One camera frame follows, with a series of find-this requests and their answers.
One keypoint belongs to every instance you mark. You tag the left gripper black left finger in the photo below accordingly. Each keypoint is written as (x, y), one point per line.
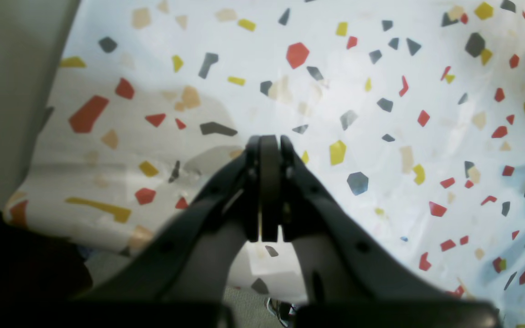
(189, 261)

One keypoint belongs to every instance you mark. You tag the terrazzo pattern tablecloth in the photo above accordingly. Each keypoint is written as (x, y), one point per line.
(410, 112)

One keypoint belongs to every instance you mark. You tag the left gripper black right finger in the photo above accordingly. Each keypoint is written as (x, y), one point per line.
(347, 274)

